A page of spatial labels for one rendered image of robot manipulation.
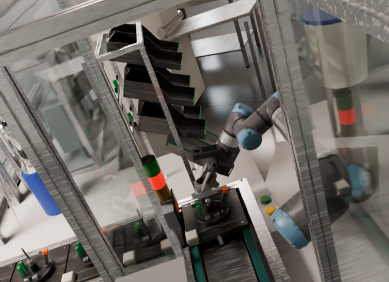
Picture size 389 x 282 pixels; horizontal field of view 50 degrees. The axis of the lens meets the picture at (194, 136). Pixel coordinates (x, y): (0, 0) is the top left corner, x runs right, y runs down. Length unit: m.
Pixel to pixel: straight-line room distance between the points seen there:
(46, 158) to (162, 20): 3.64
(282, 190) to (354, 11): 1.64
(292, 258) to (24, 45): 1.30
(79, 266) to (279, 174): 0.95
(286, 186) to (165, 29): 2.61
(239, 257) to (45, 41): 1.23
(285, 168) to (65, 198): 1.46
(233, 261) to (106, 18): 1.23
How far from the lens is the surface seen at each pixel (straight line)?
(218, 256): 1.61
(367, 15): 0.26
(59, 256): 1.90
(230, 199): 1.74
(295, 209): 1.10
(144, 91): 1.65
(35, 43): 0.49
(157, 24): 4.21
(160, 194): 1.35
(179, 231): 1.68
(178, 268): 0.35
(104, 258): 0.73
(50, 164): 0.63
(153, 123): 1.71
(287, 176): 1.95
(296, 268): 1.58
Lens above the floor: 2.06
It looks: 29 degrees down
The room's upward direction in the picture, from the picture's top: 20 degrees counter-clockwise
